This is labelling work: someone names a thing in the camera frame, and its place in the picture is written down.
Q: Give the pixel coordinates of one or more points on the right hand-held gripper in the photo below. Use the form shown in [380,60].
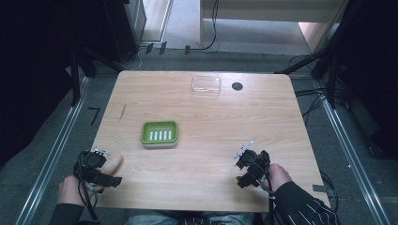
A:
[254,165]

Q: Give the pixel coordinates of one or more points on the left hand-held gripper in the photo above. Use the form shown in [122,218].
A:
[94,160]

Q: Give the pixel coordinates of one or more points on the person's right hand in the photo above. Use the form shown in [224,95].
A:
[278,176]

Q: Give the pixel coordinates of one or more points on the person's left hand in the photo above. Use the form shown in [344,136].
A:
[70,192]

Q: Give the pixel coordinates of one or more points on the grey tape piece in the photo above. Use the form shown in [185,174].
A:
[319,188]

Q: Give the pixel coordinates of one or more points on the green soap dish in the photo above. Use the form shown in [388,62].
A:
[159,135]

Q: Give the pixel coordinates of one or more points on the black round table grommet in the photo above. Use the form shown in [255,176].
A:
[237,86]

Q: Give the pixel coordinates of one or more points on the black metal stand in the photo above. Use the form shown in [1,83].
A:
[331,78]
[75,78]

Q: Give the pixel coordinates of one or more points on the clear plastic box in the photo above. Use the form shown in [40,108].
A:
[206,85]

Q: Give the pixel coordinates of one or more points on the black cabinet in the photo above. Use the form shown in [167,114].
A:
[125,28]

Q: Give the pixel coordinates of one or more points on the white background desk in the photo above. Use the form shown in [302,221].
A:
[266,9]

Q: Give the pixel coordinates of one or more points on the aluminium floor rail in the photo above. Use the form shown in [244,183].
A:
[353,162]
[53,156]

